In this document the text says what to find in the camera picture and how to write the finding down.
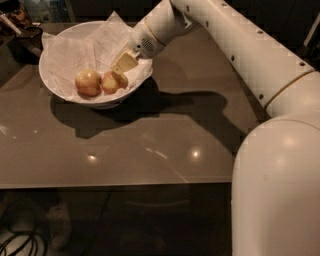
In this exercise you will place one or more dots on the dark bag with strap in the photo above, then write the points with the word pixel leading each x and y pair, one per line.
pixel 27 46

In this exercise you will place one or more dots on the white bowl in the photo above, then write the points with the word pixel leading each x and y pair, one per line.
pixel 76 30

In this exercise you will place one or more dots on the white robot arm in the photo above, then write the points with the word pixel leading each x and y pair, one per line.
pixel 275 198

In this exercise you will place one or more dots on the red apple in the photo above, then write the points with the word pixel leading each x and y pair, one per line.
pixel 112 82

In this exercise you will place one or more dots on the yellowish apple on left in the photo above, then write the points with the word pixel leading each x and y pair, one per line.
pixel 88 82

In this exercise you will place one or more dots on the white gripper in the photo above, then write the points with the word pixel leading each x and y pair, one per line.
pixel 142 42

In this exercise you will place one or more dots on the dark cabinet front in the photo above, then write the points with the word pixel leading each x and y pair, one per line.
pixel 289 21

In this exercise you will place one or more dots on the white paper liner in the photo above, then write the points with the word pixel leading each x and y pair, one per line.
pixel 70 53

